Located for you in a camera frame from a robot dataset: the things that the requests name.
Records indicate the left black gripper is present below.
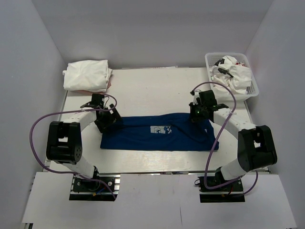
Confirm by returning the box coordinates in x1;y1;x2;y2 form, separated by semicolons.
94;104;122;133

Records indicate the blue mickey t-shirt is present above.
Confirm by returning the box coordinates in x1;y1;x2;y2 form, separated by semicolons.
100;113;219;151

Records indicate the white t-shirt black print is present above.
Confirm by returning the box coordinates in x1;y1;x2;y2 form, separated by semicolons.
210;56;236;78

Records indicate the white t-shirt red print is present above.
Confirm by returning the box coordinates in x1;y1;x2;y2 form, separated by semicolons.
210;55;252;94

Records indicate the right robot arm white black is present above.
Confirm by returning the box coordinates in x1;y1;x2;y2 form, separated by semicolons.
189;90;277;190

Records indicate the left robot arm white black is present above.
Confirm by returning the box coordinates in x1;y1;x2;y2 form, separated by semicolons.
46;94;122;190

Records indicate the folded pink t-shirt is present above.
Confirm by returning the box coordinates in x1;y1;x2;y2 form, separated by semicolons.
77;78;112;95

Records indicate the folded white t-shirt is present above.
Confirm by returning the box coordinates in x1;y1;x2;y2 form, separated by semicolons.
62;60;112;92

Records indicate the white plastic basket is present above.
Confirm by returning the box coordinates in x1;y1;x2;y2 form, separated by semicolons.
205;52;259;101

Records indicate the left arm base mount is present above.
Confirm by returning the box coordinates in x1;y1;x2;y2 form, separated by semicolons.
69;172;120;202

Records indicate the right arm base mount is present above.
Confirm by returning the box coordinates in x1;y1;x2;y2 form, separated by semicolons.
194;170;245;203

